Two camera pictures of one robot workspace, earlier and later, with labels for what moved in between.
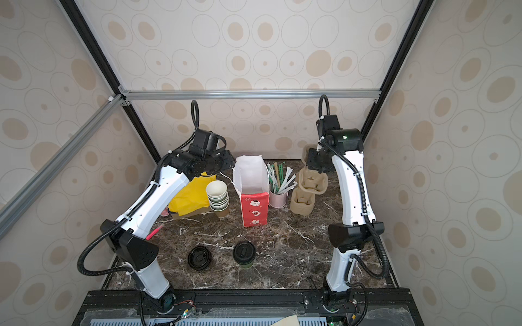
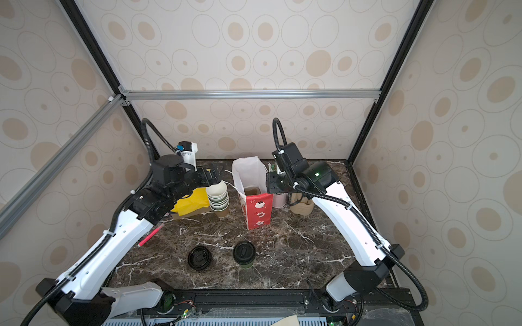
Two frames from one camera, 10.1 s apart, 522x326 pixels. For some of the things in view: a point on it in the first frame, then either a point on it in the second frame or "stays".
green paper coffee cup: [247, 266] stays
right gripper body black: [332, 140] → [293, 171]
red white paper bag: [251, 178] stays
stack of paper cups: [218, 197] stays
